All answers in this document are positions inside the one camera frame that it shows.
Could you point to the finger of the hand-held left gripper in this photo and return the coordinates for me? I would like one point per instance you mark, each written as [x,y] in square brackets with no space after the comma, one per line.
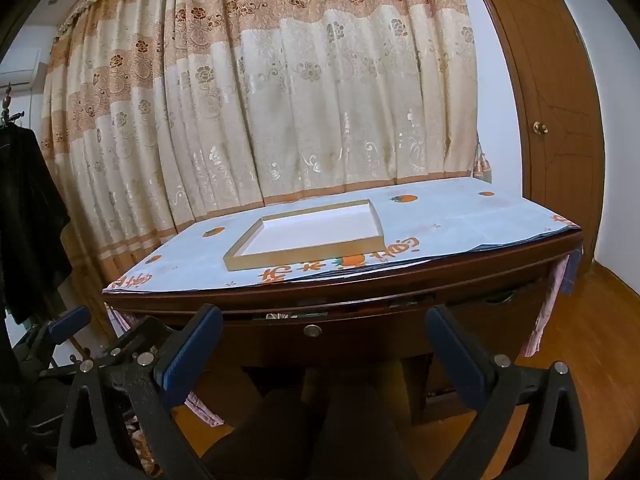
[145,332]
[67,324]

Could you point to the beige floral curtain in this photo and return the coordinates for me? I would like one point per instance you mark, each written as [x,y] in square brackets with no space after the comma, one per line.
[250,110]

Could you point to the shallow gold tray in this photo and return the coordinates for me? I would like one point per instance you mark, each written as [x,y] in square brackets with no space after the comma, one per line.
[310,232]

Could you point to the white air conditioner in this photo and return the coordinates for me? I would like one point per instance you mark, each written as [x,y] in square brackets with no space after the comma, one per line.
[20,72]

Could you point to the dark wooden desk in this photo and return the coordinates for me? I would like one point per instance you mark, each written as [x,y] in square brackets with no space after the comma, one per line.
[350,294]

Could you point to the brass door knob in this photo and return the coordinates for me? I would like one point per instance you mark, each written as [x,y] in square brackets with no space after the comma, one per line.
[540,128]

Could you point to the black hanging clothes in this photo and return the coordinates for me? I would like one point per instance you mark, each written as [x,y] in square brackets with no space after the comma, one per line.
[25,210]

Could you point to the white orange printed tablecloth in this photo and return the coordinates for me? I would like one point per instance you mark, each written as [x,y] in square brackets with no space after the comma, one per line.
[450,220]

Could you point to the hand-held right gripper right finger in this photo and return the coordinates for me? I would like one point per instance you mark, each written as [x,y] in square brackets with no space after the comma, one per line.
[457,360]

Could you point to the brown wooden door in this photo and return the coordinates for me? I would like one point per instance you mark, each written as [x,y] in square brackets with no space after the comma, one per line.
[550,60]

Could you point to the wooden coat rack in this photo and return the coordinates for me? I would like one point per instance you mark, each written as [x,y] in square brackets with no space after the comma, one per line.
[6,102]

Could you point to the round metal drawer knob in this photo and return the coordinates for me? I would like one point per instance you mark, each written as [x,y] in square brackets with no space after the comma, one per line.
[312,330]

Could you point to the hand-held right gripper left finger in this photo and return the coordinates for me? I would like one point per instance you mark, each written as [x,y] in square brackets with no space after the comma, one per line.
[187,360]

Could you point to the curtain tassel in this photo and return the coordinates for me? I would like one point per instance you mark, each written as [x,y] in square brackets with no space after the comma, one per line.
[482,160]

